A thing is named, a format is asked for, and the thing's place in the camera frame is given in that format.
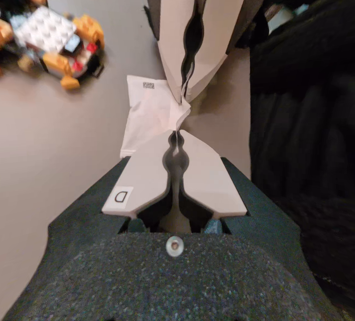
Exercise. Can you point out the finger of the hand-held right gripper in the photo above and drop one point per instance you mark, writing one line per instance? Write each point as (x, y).
(172, 21)
(219, 27)

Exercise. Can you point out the white paper bag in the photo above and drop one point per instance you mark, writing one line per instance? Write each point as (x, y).
(149, 115)

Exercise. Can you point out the yellow lego car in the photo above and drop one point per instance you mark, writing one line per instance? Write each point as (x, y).
(47, 29)

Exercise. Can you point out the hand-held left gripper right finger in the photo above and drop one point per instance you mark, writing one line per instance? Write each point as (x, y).
(213, 185)

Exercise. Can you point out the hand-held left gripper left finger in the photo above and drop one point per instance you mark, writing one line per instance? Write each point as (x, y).
(138, 179)

